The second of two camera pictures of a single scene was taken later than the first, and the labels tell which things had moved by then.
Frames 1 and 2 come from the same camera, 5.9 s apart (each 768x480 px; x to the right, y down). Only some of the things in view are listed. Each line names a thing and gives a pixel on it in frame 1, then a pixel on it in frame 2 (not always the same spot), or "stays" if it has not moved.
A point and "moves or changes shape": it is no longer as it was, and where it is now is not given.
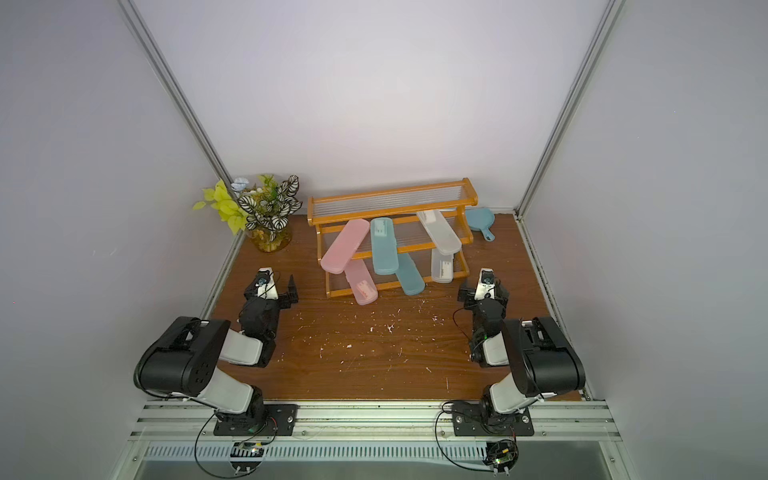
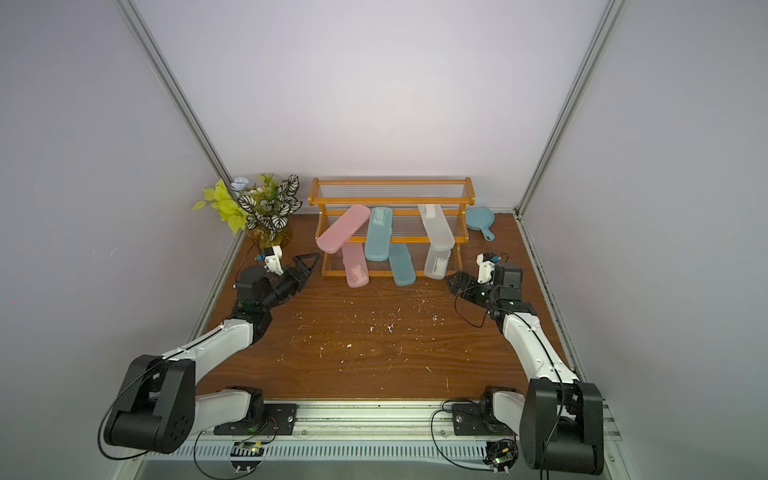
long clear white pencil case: x=447 y=240 moves or changes shape
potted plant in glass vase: x=263 y=209 stays
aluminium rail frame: x=564 y=431 stays
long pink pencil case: x=345 y=245 -> x=336 y=234
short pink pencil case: x=361 y=282 moves or changes shape
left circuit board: x=246 y=457 stays
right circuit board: x=502 y=456 stays
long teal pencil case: x=384 y=245 moves or changes shape
